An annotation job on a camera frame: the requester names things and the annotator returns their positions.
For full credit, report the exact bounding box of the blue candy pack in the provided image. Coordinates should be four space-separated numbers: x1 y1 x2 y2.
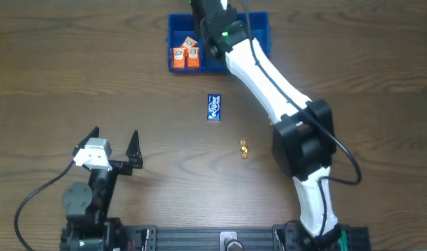
207 93 222 122

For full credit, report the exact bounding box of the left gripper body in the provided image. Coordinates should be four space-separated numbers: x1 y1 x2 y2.
110 160 134 176

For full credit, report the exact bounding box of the blue tray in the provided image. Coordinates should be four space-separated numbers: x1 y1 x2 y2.
167 11 271 74

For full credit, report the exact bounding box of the mounting rail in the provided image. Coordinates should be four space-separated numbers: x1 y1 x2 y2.
124 225 371 251

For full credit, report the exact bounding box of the orange candy box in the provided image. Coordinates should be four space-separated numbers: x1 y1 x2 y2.
186 47 201 70
181 36 199 50
172 47 187 70

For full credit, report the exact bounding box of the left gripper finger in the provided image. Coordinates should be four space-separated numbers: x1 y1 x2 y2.
72 125 100 157
125 129 144 170

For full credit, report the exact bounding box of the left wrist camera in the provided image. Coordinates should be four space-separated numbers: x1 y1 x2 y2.
73 137 113 172

